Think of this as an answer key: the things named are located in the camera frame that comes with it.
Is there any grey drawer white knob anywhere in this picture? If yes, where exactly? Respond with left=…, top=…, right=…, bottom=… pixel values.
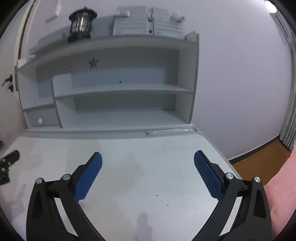
left=25, top=107, right=59, bottom=126

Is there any white door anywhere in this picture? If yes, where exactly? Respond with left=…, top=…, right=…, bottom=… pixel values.
left=0, top=1, right=32, bottom=147

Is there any black lantern lamp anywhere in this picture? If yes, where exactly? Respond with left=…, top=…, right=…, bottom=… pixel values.
left=67, top=7, right=97, bottom=43

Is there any black door handle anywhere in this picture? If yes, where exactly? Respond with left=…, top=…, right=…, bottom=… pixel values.
left=1, top=75, right=14, bottom=92

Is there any pink cloth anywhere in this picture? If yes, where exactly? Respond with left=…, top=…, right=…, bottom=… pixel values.
left=264, top=148, right=295, bottom=240

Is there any grey desk hutch shelf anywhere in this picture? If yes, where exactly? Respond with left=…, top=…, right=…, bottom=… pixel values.
left=16, top=32, right=200, bottom=133

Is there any grey curtain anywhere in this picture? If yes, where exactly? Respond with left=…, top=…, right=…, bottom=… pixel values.
left=278, top=29, right=296, bottom=150

